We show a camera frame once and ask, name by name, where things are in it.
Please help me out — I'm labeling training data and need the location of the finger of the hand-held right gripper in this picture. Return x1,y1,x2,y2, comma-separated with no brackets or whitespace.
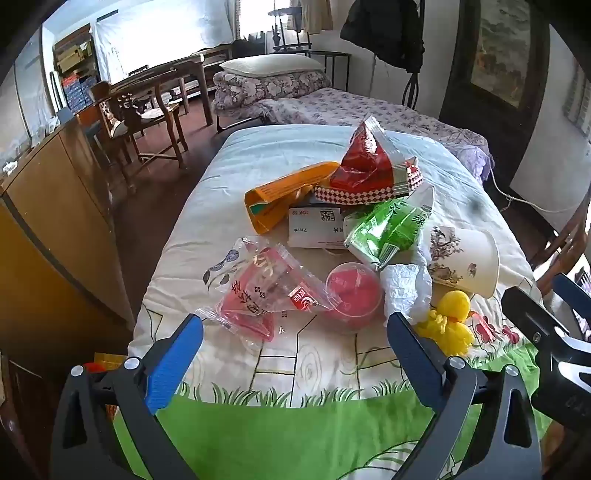
551,273,591,324
501,286,572,345

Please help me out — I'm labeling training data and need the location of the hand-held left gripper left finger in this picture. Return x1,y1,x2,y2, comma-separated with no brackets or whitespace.
50,313,205,480

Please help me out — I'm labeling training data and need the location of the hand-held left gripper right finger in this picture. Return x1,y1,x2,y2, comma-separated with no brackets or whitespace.
386,312,543,480

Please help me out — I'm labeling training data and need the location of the white plastic bag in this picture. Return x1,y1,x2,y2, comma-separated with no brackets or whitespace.
379,244,435,324

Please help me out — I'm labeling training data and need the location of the green snack packet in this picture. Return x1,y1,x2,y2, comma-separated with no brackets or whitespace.
344,185,437,271

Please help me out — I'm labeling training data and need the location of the white and purple box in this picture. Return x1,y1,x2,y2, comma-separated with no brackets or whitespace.
288,191,352,250

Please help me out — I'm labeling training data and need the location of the red snack bag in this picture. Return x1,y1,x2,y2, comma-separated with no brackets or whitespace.
315,115,424,204

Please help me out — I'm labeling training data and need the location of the orange cardboard box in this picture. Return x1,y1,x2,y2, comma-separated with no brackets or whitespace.
244,161,340,234

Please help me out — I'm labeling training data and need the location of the yellow duck toy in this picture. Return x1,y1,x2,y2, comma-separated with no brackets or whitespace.
414,291,476,357

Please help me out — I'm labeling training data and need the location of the red plastic cup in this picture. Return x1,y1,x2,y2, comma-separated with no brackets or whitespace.
324,261,385,330

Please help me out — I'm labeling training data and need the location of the floral paper cup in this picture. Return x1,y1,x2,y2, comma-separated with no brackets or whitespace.
424,224,501,298

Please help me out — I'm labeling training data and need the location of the clear wrapper with blue print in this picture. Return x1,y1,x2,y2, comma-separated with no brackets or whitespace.
203,237,264,292

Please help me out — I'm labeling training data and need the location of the red clear plastic wrapper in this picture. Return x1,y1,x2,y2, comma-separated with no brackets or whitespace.
194,244,345,344

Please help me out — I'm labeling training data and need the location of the dark carved wooden cabinet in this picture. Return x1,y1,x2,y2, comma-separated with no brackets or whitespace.
0,351,52,480

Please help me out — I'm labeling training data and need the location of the light wooden cabinet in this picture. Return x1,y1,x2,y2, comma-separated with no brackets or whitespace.
0,111,139,328

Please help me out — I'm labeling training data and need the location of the bed with floral sheet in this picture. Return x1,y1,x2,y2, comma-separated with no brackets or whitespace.
213,85,495,181

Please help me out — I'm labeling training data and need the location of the dark framed painting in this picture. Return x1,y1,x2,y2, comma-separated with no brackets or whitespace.
438,0,552,153

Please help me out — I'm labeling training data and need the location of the carved wooden chair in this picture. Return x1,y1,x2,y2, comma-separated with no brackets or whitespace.
90,80,190,169

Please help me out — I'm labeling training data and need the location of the folded floral quilt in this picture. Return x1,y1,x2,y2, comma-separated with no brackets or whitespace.
212,69,333,112

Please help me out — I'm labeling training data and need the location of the wooden table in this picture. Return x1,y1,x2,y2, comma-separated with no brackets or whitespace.
108,53,234,126

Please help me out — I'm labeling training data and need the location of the black metal headboard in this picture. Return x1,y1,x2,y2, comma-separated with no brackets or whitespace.
309,51,352,90

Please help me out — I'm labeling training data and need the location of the white pillow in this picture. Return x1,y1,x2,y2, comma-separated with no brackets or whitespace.
219,55,326,77

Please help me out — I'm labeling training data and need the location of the black jacket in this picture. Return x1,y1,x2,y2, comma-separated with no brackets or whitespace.
340,0,426,73

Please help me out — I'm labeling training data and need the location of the wooden shelf with boxes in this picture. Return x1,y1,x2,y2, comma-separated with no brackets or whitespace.
51,25,100,114

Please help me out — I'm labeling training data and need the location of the dark wooden stand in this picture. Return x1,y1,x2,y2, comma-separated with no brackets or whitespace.
269,7,315,54

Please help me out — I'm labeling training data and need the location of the white window curtain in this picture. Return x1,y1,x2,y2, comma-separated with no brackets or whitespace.
90,0,236,84

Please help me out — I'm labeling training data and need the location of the white cable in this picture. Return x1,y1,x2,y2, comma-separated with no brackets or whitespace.
489,168,591,213

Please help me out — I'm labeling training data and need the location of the wall calendar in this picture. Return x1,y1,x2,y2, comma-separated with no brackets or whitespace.
561,65,591,139

